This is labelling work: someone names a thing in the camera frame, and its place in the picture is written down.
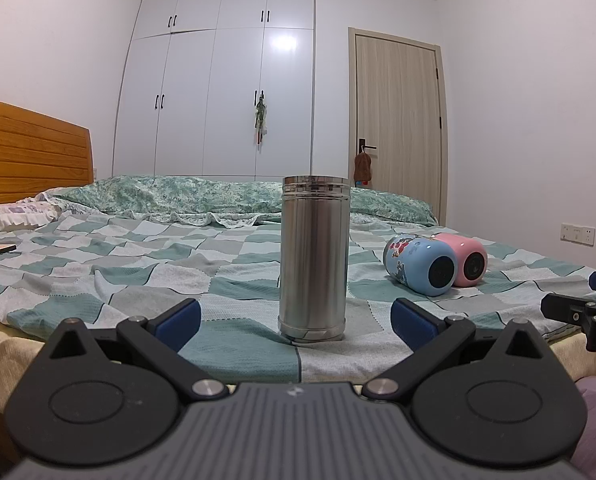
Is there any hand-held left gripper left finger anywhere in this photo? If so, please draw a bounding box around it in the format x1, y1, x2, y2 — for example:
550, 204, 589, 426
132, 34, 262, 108
48, 298, 230, 402

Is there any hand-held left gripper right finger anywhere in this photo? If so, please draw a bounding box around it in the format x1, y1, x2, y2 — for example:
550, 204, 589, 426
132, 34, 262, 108
362, 298, 553, 402

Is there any blue cartoon print cup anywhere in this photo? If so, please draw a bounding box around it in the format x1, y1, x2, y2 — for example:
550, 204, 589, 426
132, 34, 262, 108
383, 234, 459, 297

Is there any stainless steel cup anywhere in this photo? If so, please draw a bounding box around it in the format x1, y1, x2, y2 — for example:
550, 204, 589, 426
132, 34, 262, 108
278, 174, 351, 344

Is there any pink cup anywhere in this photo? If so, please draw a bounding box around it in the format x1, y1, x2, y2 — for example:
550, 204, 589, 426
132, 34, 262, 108
433, 233, 488, 289

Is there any checkered bed sheet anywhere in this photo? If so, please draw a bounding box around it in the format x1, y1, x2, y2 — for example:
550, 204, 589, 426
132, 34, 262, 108
0, 200, 596, 386

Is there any green floral quilt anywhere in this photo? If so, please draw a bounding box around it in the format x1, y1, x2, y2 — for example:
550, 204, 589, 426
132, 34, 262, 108
53, 175, 437, 228

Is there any beige mattress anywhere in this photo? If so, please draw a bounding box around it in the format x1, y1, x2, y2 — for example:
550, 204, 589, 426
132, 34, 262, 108
0, 316, 591, 413

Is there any floral ruffled pillow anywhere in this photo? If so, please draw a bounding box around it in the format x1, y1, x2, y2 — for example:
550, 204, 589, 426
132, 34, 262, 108
0, 194, 65, 237

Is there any wooden door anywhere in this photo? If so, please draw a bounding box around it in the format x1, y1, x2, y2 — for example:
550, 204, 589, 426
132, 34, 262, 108
349, 27, 448, 226

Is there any green hanging ornament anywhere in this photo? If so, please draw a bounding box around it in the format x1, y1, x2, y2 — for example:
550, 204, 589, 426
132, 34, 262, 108
252, 91, 269, 153

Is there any white wardrobe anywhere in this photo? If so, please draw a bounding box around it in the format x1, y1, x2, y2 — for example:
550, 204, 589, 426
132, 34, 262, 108
112, 0, 316, 181

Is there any white wall socket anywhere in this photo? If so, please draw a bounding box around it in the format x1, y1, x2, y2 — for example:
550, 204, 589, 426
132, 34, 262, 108
560, 222, 596, 247

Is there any brown bag on door handle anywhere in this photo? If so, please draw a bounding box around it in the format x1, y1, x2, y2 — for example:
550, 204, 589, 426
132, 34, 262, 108
354, 151, 373, 188

